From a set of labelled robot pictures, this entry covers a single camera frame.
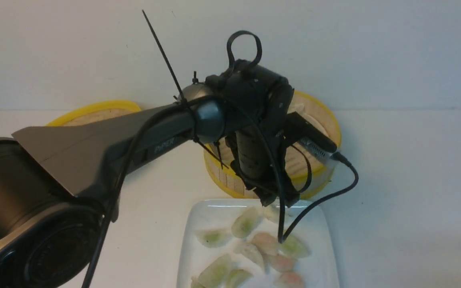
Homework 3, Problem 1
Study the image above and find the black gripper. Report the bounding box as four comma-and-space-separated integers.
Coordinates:
226, 128, 301, 208

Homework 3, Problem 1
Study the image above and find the green dumpling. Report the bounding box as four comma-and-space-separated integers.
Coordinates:
224, 269, 254, 288
280, 234, 311, 259
231, 207, 263, 239
197, 254, 233, 288
194, 229, 232, 248

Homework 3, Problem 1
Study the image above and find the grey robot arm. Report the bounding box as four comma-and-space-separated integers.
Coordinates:
0, 60, 294, 288

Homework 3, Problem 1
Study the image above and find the pink dumpling centre of plate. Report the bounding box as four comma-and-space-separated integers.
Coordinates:
250, 232, 279, 256

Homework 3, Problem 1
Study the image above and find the white square plate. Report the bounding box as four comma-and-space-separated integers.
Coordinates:
177, 199, 340, 288

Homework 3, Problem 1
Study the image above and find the pale dumpling centre of plate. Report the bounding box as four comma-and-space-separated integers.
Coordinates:
233, 242, 267, 273

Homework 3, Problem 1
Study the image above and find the yellow bamboo steamer basket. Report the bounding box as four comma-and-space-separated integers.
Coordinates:
204, 91, 341, 199

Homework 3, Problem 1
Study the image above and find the pink dumpling lower right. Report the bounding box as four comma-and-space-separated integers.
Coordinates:
267, 254, 297, 273

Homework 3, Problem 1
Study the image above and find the pink dumpling bottom right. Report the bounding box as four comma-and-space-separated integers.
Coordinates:
274, 272, 305, 288

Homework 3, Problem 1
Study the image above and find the yellow bamboo steamer lid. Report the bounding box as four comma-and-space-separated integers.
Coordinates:
47, 100, 141, 126

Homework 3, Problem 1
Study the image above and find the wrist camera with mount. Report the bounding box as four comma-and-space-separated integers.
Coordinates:
284, 112, 352, 167

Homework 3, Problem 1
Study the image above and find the black camera cable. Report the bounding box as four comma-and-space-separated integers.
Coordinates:
80, 94, 360, 288

